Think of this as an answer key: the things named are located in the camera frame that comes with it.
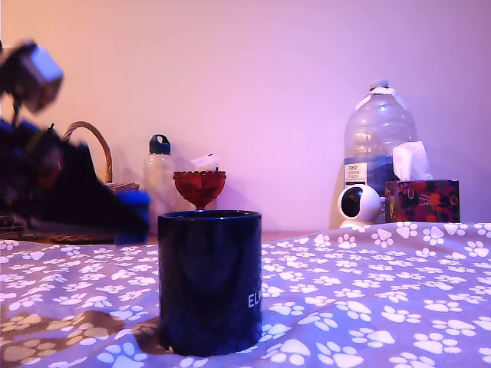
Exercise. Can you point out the blue coffee capsule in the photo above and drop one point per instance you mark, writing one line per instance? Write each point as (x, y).
(132, 203)

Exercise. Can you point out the paw print cloth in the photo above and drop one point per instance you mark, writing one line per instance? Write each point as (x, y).
(345, 287)

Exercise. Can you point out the floral tissue box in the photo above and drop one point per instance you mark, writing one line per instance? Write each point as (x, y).
(422, 201)

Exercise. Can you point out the small white round camera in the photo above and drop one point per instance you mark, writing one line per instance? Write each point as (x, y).
(368, 199)

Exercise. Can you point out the white tissue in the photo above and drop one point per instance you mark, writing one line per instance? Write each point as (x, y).
(410, 161)

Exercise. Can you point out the dark blue mug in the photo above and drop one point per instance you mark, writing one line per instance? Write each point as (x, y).
(211, 287)

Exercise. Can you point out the white paper packet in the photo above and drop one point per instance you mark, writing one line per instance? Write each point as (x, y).
(205, 161)

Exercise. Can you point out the large clear water bottle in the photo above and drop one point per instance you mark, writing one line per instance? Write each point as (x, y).
(376, 126)

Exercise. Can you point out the black kitchen utensil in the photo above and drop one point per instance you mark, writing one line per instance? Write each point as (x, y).
(51, 127)

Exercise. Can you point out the grey camera box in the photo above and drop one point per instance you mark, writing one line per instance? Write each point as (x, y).
(40, 76)

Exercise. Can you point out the wicker basket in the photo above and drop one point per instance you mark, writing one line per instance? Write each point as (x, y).
(109, 168)

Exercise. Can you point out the clear bottle dark cap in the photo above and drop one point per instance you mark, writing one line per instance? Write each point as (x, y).
(157, 180)

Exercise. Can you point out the red glass goblet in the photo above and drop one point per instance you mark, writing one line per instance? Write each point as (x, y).
(199, 188)

